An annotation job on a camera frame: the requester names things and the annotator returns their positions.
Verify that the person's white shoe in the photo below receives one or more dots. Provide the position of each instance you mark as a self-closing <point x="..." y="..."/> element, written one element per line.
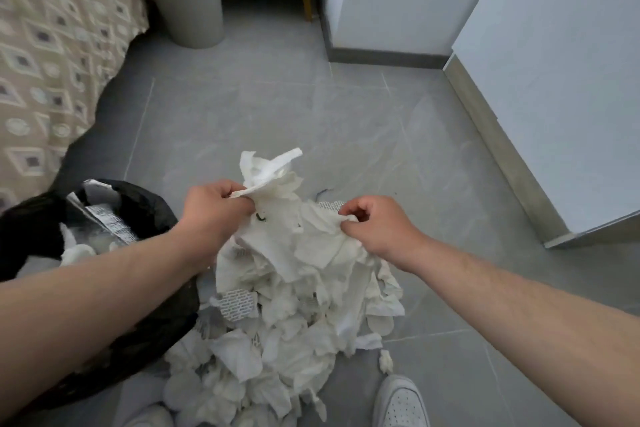
<point x="150" y="417"/>
<point x="400" y="401"/>

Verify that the white tissue clump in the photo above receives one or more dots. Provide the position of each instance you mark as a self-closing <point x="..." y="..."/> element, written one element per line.
<point x="285" y="236"/>

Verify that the person's right white shoe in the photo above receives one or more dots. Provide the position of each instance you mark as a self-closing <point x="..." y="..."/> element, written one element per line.
<point x="400" y="401"/>

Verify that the black trash bag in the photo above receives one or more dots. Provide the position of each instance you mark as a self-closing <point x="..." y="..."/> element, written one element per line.
<point x="145" y="331"/>

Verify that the person's right thumb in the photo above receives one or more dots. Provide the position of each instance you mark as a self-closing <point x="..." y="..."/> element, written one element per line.
<point x="354" y="230"/>

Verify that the grey printed paper wrapper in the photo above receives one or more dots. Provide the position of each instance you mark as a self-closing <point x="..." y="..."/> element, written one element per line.
<point x="112" y="224"/>
<point x="239" y="304"/>

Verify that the bed with patterned beige cover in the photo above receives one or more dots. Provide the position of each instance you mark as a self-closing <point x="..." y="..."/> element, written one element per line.
<point x="55" y="56"/>

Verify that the person's right forearm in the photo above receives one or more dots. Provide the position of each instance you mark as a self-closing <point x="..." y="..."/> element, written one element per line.
<point x="525" y="326"/>

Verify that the person's left forearm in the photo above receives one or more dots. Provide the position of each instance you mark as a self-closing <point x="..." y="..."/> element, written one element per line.
<point x="85" y="301"/>

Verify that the small white tissue scrap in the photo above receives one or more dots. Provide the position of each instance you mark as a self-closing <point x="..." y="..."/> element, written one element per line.
<point x="385" y="360"/>

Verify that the person's left white shoe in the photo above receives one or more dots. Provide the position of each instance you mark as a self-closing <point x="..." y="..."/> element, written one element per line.
<point x="150" y="417"/>

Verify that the pile of white tissues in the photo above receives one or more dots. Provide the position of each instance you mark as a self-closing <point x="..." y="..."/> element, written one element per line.
<point x="280" y="341"/>

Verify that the person's left hand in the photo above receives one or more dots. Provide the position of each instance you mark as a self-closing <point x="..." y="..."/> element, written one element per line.
<point x="210" y="216"/>

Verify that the person's left thumb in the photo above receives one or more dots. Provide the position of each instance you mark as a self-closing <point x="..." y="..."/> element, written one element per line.
<point x="234" y="187"/>

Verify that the person's right hand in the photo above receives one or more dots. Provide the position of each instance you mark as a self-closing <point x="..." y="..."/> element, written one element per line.
<point x="385" y="234"/>

